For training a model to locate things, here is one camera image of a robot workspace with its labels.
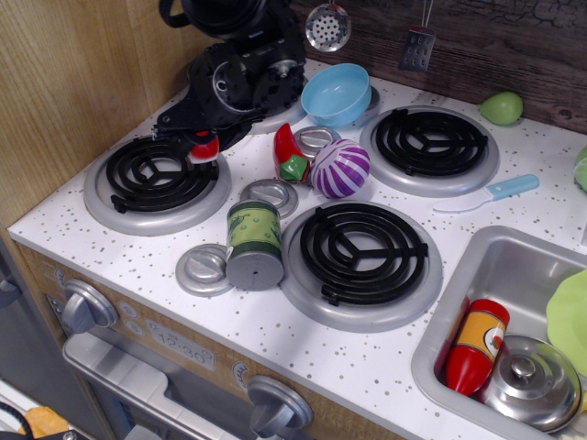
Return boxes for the grey stovetop knob lower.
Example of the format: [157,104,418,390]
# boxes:
[175,244,233,297]

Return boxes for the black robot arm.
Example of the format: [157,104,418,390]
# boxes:
[155,1,306,156]

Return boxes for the red toy chili pepper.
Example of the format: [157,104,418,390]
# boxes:
[273,123,310,182]

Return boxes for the grey stovetop knob upper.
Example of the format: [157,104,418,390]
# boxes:
[239,179,299,218]

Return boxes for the red toy ketchup bottle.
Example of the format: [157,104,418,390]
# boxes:
[445,299,510,396]

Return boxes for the grey oven door handle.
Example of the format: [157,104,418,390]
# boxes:
[62,333,255,439]

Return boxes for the blue handled toy knife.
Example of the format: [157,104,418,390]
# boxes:
[432,174,539,214]

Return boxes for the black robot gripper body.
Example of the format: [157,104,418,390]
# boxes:
[153,43,276,151]

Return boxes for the black burner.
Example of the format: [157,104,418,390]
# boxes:
[374,109,489,177]
[299,203,429,306]
[105,137,219,214]

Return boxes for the front left black burner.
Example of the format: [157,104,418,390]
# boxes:
[105,137,219,214]

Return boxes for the left grey oven knob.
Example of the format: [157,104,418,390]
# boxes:
[61,279,119,334]

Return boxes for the steel pot lid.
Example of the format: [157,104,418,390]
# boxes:
[476,335,584,434]

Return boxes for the black cable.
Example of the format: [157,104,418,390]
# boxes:
[0,401,36,436]

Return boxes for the green toy cabbage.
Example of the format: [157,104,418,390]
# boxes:
[573,147,587,193]

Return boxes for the light blue toy bowl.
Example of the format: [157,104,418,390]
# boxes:
[302,63,371,128]

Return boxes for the steel slotted spatula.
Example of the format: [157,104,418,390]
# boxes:
[398,1,437,72]

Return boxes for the steel toy sink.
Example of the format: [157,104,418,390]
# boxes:
[410,225,587,440]

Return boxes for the front right black burner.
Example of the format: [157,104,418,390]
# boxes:
[299,203,429,306]

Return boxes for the right grey oven knob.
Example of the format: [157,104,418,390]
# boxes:
[247,375,314,439]

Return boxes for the grey stovetop knob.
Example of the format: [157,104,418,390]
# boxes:
[239,179,299,218]
[175,244,233,297]
[294,126,341,156]

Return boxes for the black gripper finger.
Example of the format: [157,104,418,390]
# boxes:
[154,130,196,152]
[216,122,252,151]

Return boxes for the grey stovetop knob back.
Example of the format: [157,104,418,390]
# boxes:
[294,126,341,156]

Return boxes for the back right black burner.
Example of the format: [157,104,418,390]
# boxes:
[374,109,489,177]

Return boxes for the green labelled toy can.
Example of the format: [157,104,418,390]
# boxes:
[226,199,284,292]

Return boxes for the steel slotted skimmer spoon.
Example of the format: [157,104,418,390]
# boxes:
[305,0,352,52]

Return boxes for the grey oven knob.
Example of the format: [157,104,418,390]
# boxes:
[61,279,119,334]
[247,375,314,439]

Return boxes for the purple striped toy onion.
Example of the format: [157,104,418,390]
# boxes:
[311,139,371,199]

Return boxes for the orange cloth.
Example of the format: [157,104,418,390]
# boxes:
[24,407,70,438]

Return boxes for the light green toy plate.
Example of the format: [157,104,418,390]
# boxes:
[546,269,586,376]

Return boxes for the green toy pear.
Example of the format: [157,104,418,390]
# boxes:
[478,92,524,126]

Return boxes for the oven clock display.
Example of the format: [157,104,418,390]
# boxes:
[145,319,216,371]

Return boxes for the red and white toy sushi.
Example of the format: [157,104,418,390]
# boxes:
[188,130,220,164]

